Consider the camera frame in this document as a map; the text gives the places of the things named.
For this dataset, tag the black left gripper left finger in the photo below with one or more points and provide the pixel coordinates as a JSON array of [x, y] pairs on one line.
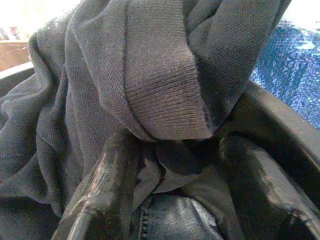
[[105, 190]]

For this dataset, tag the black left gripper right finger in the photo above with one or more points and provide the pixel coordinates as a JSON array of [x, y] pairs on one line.
[[262, 200]]

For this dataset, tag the black knit polo shirt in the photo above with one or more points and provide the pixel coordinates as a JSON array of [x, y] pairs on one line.
[[100, 87]]

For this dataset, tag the blue denim jeans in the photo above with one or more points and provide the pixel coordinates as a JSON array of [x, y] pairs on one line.
[[172, 217]]

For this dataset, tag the black round laundry basket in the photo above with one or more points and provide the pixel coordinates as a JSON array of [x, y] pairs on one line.
[[275, 112]]

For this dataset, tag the blue speckled fabric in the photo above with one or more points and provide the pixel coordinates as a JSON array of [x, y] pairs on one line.
[[290, 70]]

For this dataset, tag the light wooden cabinet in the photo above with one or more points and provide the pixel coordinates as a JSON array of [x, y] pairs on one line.
[[12, 55]]

